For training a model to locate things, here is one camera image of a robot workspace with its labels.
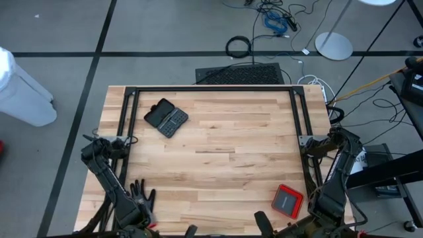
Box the black bit set case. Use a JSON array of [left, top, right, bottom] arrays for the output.
[[143, 97, 190, 139]]

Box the yellow hanging power cable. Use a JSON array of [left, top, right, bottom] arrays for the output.
[[335, 58, 423, 102]]

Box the black looped cable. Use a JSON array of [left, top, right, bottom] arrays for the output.
[[326, 104, 345, 125]]

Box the white power strip cable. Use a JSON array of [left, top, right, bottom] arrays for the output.
[[296, 74, 336, 104]]

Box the black coiled cable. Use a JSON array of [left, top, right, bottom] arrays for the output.
[[225, 35, 252, 60]]

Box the white trash bin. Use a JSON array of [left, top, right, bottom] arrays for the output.
[[0, 46, 58, 128]]

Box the black floor cable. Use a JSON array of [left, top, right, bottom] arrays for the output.
[[249, 0, 265, 65]]

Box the blue coiled cable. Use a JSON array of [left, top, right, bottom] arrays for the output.
[[262, 11, 289, 34]]

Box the black box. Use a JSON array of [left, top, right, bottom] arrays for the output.
[[365, 143, 395, 169]]

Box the black aluminium table frame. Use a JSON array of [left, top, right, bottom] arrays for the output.
[[74, 85, 356, 238]]

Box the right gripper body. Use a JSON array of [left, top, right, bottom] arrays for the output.
[[253, 210, 276, 238]]

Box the thin black slanted pole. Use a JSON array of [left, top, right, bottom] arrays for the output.
[[329, 0, 407, 104]]

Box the grey metal mounting plate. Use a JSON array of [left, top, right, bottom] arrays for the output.
[[298, 134, 328, 148]]

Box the black side table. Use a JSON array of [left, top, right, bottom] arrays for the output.
[[389, 71, 423, 139]]

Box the grey work glove red cuff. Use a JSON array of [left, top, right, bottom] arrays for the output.
[[130, 178, 157, 229]]

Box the white round lamp head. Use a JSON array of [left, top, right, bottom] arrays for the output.
[[358, 0, 397, 7]]

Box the large flat monitor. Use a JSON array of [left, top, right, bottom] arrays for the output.
[[401, 69, 423, 106]]

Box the black perforated floor mat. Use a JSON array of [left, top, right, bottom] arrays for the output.
[[194, 63, 286, 86]]

